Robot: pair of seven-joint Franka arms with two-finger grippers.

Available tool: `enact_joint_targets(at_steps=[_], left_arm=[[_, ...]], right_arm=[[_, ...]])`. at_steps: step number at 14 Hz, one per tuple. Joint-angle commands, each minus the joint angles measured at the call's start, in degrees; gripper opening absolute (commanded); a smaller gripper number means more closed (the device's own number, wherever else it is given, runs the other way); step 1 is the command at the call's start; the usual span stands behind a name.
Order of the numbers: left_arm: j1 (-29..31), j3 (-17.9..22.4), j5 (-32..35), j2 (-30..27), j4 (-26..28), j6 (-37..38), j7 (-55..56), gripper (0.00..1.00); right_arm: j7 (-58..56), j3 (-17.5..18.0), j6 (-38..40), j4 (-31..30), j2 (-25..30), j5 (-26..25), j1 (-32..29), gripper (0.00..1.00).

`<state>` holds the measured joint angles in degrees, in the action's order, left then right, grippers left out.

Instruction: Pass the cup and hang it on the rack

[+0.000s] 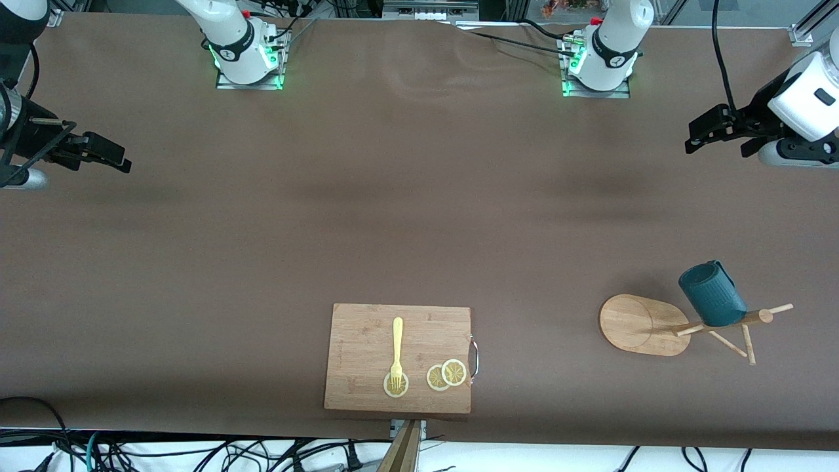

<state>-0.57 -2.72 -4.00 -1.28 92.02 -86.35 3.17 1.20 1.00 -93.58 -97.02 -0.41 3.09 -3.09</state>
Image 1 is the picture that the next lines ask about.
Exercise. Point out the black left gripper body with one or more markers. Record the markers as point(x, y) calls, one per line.
point(764, 109)

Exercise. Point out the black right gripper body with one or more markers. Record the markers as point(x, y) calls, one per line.
point(31, 136)

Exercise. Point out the teal mug yellow inside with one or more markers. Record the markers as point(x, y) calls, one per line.
point(711, 295)

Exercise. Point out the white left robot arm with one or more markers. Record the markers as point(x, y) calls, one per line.
point(809, 98)

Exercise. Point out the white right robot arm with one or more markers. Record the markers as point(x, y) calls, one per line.
point(231, 39)

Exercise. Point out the wooden mug rack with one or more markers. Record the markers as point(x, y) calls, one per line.
point(639, 324)

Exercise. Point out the brown table mat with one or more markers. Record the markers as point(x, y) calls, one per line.
point(419, 196)

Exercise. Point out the white power strip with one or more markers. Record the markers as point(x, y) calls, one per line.
point(429, 10)

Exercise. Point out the yellow plastic fork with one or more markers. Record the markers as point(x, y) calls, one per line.
point(397, 341)

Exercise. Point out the lemon slice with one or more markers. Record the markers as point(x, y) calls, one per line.
point(396, 389)
point(454, 372)
point(434, 379)

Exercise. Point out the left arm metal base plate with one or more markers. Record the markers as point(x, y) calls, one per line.
point(623, 92)

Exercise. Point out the aluminium frame profile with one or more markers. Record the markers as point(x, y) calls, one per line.
point(805, 26)

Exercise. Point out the aluminium corner bracket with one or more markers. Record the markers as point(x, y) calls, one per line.
point(51, 18)

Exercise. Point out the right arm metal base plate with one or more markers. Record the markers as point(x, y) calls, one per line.
point(226, 85)

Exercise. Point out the small metal bracket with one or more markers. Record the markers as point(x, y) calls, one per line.
point(421, 427)

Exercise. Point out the wooden post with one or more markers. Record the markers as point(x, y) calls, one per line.
point(401, 452)

